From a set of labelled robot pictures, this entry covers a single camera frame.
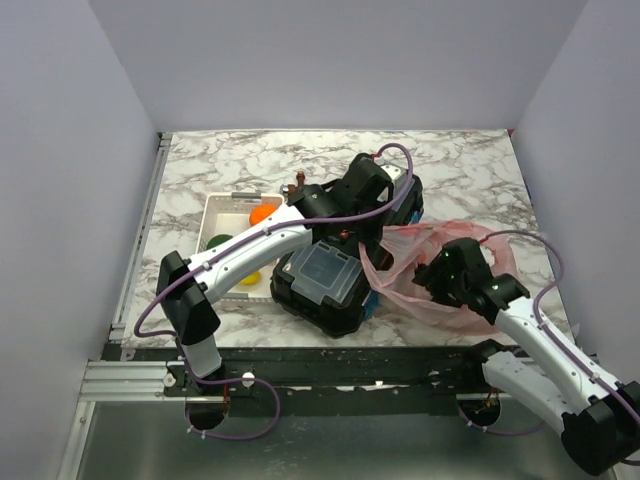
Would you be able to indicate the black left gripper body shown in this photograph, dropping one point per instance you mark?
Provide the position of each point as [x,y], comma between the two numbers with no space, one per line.
[367,230]

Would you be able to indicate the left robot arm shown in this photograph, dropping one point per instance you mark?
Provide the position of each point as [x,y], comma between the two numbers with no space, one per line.
[188,288]

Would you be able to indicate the orange fake tangerine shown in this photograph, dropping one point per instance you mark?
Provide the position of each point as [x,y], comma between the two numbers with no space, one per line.
[260,213]

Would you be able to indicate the pink plastic bag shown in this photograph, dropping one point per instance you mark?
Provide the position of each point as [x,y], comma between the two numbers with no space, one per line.
[497,252]

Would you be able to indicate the yellow fake fruit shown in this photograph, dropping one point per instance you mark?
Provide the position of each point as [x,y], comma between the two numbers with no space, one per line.
[251,279]

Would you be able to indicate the green fake fruit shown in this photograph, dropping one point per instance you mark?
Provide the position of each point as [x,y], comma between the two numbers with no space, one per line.
[217,240]

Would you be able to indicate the white perforated plastic basket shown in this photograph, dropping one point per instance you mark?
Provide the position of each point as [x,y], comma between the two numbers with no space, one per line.
[228,213]

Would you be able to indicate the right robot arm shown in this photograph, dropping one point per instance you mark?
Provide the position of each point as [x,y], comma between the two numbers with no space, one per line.
[594,413]

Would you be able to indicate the black mounting base plate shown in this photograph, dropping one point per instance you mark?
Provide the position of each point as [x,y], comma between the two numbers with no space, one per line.
[328,381]

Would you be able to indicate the black plastic toolbox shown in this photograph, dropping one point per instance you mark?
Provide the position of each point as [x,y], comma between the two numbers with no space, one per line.
[320,283]

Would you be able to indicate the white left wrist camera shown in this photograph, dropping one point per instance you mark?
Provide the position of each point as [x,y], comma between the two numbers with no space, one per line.
[396,173]

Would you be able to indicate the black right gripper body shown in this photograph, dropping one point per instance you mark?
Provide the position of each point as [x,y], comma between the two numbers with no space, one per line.
[447,287]

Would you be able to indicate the aluminium frame rail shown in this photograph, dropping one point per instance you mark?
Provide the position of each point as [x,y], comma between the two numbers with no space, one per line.
[123,379]

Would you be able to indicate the blue foil wrapper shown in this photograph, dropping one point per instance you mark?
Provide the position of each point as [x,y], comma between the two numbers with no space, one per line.
[389,262]

